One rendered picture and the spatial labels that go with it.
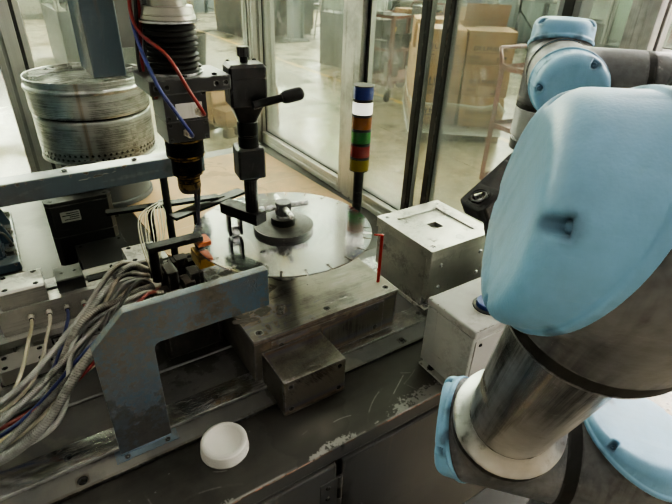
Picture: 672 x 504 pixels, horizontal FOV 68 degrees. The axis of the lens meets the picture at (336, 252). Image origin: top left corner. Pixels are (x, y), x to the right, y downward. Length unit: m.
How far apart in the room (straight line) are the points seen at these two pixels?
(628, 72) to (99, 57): 0.70
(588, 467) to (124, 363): 0.56
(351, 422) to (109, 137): 0.96
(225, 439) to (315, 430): 0.14
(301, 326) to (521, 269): 0.66
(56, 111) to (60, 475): 0.89
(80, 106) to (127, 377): 0.83
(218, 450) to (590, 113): 0.68
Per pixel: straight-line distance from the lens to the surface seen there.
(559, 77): 0.59
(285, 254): 0.85
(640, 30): 0.93
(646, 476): 0.61
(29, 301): 1.00
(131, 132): 1.45
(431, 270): 1.01
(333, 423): 0.84
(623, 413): 0.64
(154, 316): 0.69
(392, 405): 0.87
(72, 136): 1.44
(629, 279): 0.21
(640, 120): 0.23
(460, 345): 0.84
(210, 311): 0.72
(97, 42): 0.87
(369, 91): 1.10
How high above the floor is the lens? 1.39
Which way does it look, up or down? 31 degrees down
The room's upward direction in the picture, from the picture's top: 2 degrees clockwise
